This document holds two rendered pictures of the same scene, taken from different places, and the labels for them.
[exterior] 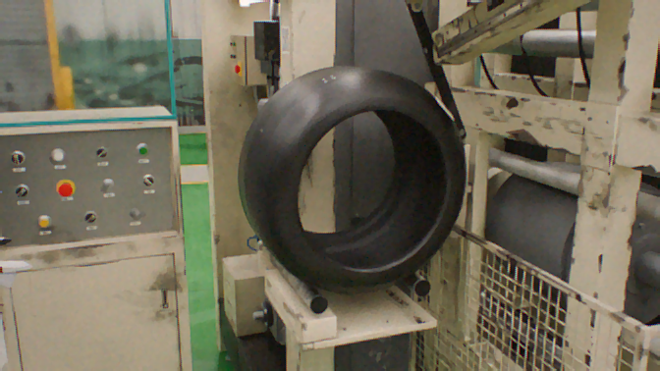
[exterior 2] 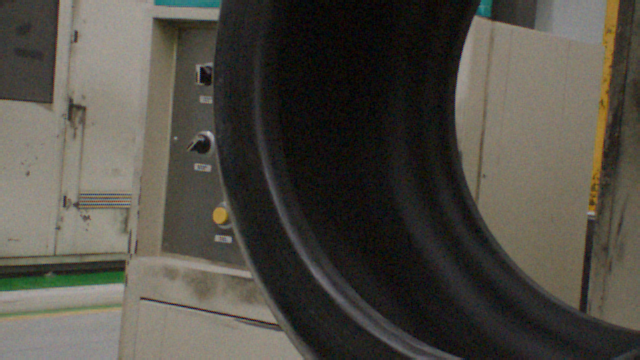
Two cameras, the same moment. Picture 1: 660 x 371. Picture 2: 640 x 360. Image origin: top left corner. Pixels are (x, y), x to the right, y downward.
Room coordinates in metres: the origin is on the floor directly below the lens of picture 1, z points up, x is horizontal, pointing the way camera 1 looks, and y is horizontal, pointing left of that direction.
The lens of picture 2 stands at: (0.82, -0.73, 1.13)
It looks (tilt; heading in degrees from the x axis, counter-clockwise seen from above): 3 degrees down; 55
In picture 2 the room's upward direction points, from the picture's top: 5 degrees clockwise
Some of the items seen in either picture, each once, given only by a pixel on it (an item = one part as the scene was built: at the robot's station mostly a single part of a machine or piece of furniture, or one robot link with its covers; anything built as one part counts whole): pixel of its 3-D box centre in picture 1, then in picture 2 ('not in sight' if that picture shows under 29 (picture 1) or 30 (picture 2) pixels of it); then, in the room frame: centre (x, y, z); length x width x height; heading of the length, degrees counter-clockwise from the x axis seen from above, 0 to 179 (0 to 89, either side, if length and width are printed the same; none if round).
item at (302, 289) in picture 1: (298, 278); not in sight; (1.49, 0.08, 0.90); 0.35 x 0.05 x 0.05; 20
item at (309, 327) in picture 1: (297, 300); not in sight; (1.50, 0.08, 0.83); 0.36 x 0.09 x 0.06; 20
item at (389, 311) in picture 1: (346, 305); not in sight; (1.55, -0.05, 0.80); 0.37 x 0.36 x 0.02; 110
